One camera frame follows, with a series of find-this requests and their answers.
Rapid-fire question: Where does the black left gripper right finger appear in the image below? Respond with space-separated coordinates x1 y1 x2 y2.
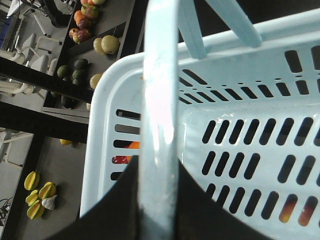
175 163 269 240

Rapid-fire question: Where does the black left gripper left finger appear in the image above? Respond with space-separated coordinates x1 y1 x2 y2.
49 155 139 240

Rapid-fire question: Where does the light blue plastic basket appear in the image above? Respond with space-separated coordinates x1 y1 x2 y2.
80 0 320 240

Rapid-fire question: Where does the red bell pepper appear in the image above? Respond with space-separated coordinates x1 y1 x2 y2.
112 155 128 164

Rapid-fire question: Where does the white garlic bulb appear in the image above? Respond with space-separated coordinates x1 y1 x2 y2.
41 194 57 211

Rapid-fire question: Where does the yellow starfruit right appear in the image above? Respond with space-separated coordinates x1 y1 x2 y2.
38 182 57 200

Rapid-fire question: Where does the yellow starfruit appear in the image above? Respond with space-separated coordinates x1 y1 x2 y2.
27 199 45 220
24 171 40 191
38 182 57 200

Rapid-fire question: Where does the orange right of group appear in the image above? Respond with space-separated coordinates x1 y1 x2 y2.
126 141 140 149

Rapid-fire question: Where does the yellow starfruit left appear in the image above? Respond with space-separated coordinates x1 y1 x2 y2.
27 199 45 220

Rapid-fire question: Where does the yellow starfruit back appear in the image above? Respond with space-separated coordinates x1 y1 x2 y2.
24 171 40 191

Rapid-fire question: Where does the black wooden produce stand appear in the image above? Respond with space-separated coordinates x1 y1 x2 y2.
0 0 151 240

